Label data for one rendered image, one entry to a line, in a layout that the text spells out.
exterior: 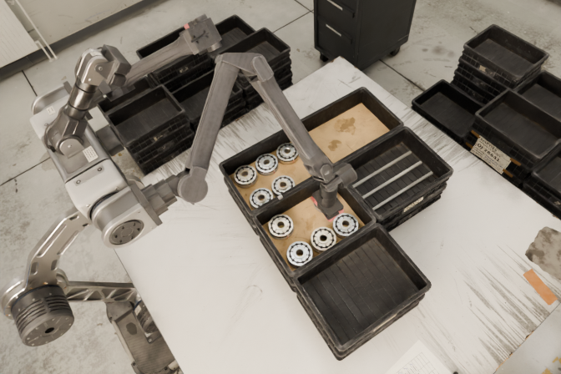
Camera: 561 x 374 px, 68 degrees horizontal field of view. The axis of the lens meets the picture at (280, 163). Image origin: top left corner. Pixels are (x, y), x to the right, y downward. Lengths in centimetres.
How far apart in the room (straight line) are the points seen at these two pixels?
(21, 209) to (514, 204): 301
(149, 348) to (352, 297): 114
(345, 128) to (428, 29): 209
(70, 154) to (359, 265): 108
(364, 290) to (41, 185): 249
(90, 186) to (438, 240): 139
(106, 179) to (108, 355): 166
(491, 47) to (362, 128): 134
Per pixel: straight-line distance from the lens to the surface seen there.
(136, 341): 238
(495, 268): 194
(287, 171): 187
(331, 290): 164
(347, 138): 198
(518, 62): 306
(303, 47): 371
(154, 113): 274
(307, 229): 173
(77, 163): 124
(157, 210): 114
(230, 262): 185
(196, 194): 114
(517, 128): 268
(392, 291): 166
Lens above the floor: 240
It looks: 56 degrees down
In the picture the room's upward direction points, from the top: 8 degrees counter-clockwise
